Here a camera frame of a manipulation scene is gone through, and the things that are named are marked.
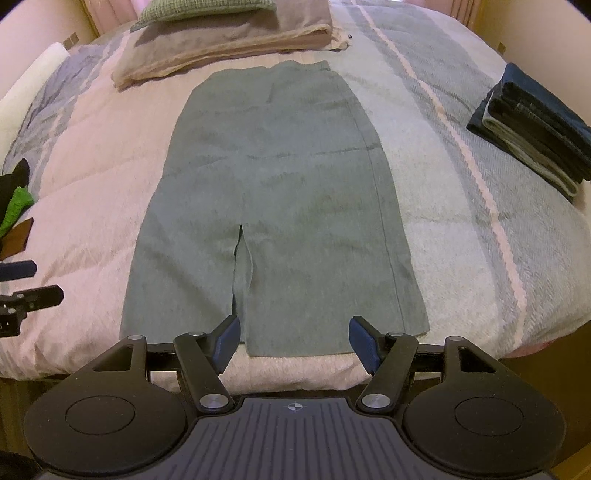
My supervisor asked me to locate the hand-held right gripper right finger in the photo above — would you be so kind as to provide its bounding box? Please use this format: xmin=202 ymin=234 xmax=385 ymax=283
xmin=349 ymin=315 xmax=502 ymax=412

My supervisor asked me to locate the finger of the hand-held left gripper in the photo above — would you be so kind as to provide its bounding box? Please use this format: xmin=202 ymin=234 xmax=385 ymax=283
xmin=0 ymin=261 xmax=38 ymax=283
xmin=0 ymin=285 xmax=64 ymax=337

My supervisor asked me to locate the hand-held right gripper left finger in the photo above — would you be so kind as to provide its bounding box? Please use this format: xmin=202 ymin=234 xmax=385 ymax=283
xmin=92 ymin=315 xmax=242 ymax=414

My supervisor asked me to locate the grey sock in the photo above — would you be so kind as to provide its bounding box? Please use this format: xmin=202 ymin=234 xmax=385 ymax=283
xmin=119 ymin=60 xmax=430 ymax=358

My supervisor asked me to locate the brown flat piece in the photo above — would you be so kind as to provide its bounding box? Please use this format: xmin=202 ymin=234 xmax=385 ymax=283
xmin=0 ymin=217 xmax=35 ymax=260

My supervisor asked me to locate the green cloth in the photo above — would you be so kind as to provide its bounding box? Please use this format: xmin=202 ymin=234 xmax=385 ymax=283
xmin=0 ymin=185 xmax=35 ymax=238

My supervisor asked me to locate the black cloth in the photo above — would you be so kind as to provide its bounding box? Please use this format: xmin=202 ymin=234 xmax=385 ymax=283
xmin=0 ymin=158 xmax=32 ymax=217

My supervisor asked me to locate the pink and grey striped blanket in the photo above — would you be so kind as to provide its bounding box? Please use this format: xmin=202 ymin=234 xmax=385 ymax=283
xmin=0 ymin=0 xmax=591 ymax=384

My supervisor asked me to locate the white pillow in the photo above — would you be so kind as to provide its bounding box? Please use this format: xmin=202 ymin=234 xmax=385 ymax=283
xmin=0 ymin=41 xmax=70 ymax=153

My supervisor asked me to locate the pink headboard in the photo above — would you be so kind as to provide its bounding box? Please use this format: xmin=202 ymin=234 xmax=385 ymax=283
xmin=88 ymin=0 xmax=153 ymax=40

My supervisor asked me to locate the stack of folded dark clothes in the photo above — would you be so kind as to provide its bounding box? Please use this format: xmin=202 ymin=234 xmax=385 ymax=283
xmin=466 ymin=62 xmax=591 ymax=201

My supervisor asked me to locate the brown folded blanket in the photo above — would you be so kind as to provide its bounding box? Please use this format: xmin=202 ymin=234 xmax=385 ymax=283
xmin=112 ymin=0 xmax=352 ymax=90

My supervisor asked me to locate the green checkered pillow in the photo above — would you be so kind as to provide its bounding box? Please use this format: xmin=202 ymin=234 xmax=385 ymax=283
xmin=130 ymin=0 xmax=278 ymax=33

